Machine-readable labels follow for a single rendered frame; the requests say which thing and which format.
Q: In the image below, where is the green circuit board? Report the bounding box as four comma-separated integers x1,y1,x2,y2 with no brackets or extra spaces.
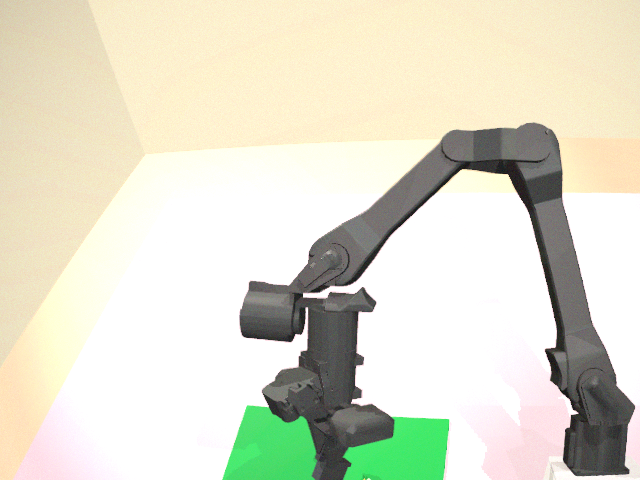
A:
222,405,449,480

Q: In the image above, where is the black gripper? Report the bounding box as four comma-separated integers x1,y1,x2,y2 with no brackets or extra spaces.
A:
300,346,395,470

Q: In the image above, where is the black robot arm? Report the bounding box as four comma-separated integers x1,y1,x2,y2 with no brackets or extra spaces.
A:
239,122,635,477

